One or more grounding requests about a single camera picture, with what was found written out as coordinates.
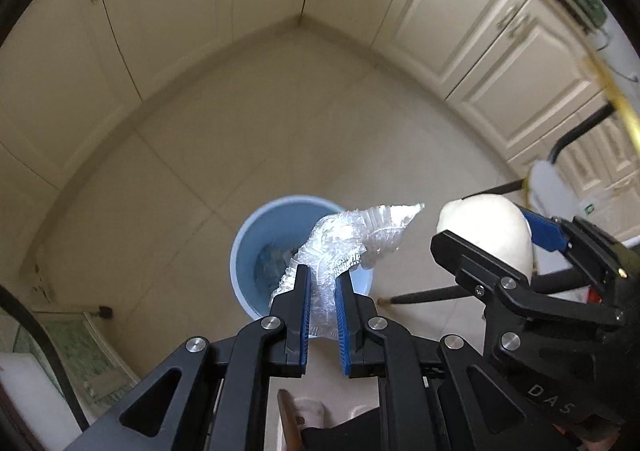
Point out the white steamed bun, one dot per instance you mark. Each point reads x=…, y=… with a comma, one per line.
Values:
x=490, y=226

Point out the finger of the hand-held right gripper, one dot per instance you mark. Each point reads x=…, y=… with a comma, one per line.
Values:
x=547, y=231
x=470, y=261

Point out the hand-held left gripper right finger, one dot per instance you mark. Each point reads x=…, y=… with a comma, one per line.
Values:
x=343, y=326

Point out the blue plastic bin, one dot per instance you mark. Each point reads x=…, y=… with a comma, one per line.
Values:
x=270, y=231

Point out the black door stopper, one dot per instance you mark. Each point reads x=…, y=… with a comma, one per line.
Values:
x=104, y=311

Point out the patterned glass door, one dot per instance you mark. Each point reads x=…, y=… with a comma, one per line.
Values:
x=75, y=351

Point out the clear plastic wrap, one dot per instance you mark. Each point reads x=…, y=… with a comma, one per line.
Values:
x=345, y=236

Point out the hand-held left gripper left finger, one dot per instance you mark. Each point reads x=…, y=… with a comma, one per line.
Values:
x=302, y=316

